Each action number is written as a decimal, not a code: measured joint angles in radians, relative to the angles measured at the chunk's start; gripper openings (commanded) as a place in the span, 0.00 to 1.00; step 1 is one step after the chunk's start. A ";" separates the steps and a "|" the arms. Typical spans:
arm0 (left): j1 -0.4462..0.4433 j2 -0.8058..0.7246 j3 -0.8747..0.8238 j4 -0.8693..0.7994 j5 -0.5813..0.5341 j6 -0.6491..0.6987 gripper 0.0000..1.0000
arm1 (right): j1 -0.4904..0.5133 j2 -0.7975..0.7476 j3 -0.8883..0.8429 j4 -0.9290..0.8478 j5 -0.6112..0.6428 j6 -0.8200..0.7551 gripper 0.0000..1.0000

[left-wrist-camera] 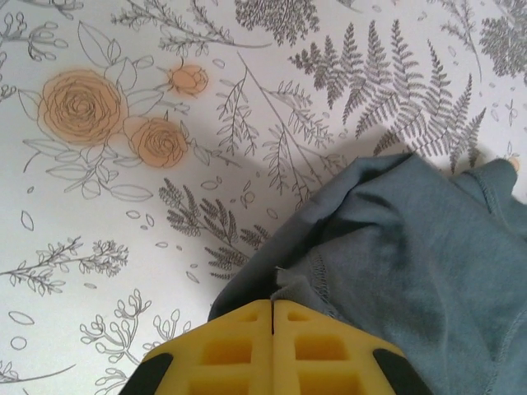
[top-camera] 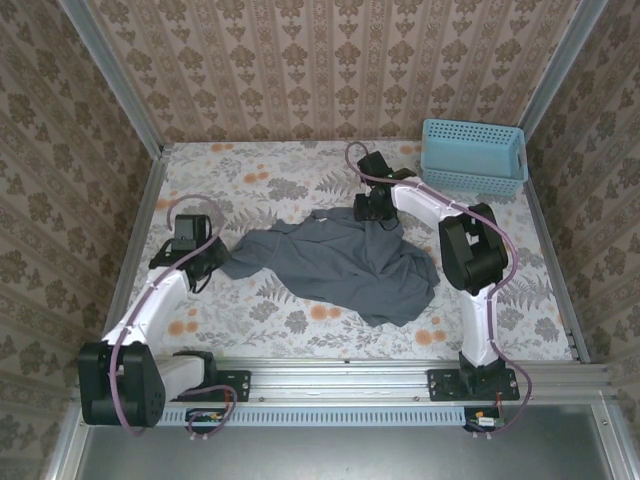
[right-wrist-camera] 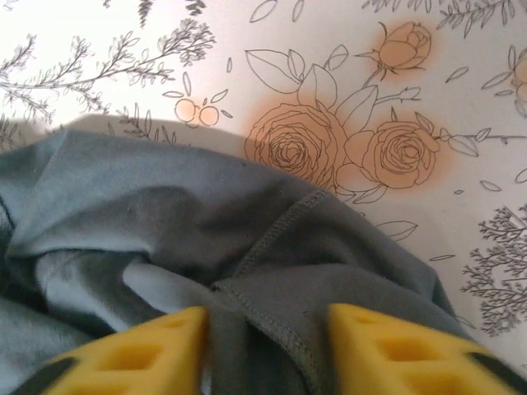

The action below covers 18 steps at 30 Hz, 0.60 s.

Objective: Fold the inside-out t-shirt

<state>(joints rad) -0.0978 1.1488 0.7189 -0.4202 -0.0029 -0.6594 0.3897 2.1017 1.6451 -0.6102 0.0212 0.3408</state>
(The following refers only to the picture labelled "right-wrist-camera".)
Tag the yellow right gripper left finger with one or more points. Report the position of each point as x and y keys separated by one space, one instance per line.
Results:
x=156 y=362

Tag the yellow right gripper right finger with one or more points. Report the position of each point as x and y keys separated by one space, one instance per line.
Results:
x=395 y=354

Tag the grey inside-out t-shirt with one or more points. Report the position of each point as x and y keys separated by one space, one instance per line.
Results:
x=164 y=230

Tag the floral printed table cover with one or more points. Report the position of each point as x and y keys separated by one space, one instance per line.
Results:
x=329 y=61

